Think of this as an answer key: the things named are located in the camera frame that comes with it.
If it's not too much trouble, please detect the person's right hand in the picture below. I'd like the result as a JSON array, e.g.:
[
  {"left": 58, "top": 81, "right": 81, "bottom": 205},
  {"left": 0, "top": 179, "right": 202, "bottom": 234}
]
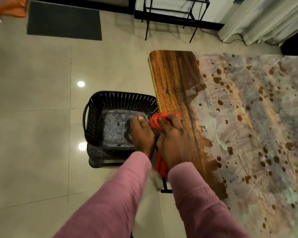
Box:
[{"left": 156, "top": 114, "right": 198, "bottom": 172}]

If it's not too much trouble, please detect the person's left hand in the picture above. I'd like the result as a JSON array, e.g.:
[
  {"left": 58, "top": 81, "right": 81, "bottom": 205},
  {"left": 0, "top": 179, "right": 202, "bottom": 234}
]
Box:
[{"left": 130, "top": 116, "right": 156, "bottom": 158}]

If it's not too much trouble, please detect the red cloth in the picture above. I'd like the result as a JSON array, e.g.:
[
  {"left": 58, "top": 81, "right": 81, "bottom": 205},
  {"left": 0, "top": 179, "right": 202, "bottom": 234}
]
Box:
[{"left": 148, "top": 112, "right": 181, "bottom": 180}]

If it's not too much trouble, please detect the person's left forearm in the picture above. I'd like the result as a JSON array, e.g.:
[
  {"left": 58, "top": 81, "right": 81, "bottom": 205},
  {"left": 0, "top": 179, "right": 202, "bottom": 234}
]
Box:
[{"left": 52, "top": 151, "right": 152, "bottom": 238}]

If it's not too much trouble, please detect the person's right forearm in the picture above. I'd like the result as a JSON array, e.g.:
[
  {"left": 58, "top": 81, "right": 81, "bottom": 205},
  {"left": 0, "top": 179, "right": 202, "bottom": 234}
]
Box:
[{"left": 167, "top": 162, "right": 252, "bottom": 238}]

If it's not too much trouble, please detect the black plastic woven basket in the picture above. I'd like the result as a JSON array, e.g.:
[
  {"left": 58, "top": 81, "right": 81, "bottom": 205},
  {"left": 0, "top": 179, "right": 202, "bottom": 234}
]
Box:
[{"left": 82, "top": 91, "right": 160, "bottom": 148}]

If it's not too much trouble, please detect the black table leg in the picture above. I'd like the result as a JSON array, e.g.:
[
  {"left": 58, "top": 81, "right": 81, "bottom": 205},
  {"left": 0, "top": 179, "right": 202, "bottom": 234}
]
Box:
[{"left": 161, "top": 177, "right": 173, "bottom": 194}]

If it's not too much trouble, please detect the dark grey floor mat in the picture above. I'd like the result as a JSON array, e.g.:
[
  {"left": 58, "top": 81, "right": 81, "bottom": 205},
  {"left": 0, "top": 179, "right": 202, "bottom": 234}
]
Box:
[{"left": 27, "top": 0, "right": 103, "bottom": 41}]

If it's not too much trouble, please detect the black low cabinet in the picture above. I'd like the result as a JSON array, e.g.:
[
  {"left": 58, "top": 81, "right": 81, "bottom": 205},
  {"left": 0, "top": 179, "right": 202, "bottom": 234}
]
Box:
[{"left": 27, "top": 0, "right": 137, "bottom": 15}]

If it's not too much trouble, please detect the pale grey curtain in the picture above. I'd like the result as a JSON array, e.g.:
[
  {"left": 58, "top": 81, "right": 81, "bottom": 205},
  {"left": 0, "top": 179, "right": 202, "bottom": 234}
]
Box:
[{"left": 218, "top": 0, "right": 298, "bottom": 47}]

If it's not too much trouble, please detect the orange bag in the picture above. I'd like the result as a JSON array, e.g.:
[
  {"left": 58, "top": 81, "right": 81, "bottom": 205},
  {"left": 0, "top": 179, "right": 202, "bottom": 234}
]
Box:
[{"left": 0, "top": 0, "right": 27, "bottom": 18}]

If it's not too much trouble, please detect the black metal frame stand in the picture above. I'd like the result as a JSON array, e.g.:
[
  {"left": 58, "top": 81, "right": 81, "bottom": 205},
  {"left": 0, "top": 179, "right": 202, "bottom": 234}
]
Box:
[{"left": 142, "top": 0, "right": 210, "bottom": 44}]

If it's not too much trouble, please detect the black cable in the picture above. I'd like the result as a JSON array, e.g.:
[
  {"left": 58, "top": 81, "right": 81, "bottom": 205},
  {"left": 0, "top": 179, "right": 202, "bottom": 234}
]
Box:
[{"left": 200, "top": 27, "right": 249, "bottom": 46}]

